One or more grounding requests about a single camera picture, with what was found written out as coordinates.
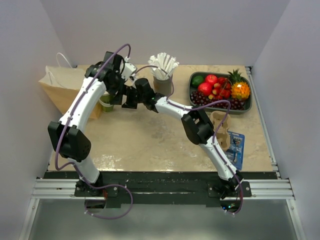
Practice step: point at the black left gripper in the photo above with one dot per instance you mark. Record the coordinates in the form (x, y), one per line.
(114, 91)

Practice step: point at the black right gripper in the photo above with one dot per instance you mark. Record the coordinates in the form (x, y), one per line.
(128, 104)

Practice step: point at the green paper coffee cup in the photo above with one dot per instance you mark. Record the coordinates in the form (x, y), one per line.
(106, 102)

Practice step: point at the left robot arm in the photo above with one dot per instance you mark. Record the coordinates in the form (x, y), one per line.
(68, 134)

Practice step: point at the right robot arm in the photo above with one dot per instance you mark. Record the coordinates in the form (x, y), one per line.
(196, 124)

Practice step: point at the blue razor blister pack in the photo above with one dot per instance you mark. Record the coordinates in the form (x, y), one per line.
(235, 152)

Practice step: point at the grey straw holder cup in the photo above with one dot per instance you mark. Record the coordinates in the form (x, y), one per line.
(162, 86)

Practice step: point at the white wrapped straws bundle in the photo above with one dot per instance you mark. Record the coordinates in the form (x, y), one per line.
(164, 65)

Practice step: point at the brown paper bag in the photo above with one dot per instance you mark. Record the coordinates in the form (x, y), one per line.
(62, 84)

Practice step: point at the dark purple grape bunch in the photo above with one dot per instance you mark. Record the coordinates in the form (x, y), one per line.
(198, 98)

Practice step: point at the green lime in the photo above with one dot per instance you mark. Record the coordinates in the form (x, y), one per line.
(197, 80)

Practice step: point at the red apple front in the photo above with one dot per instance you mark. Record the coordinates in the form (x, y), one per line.
(205, 88)

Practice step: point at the red apple with stem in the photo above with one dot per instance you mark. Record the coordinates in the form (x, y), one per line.
(211, 79)

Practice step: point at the brown pulp cup carrier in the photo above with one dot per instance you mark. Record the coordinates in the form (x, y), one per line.
(221, 128)

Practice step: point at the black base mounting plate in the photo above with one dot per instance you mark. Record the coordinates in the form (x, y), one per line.
(142, 188)

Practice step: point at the small orange pineapple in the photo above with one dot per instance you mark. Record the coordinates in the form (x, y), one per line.
(240, 89)

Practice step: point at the grey fruit tray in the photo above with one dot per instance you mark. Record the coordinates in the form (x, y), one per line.
(219, 106)

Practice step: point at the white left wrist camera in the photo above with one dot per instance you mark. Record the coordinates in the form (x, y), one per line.
(129, 69)

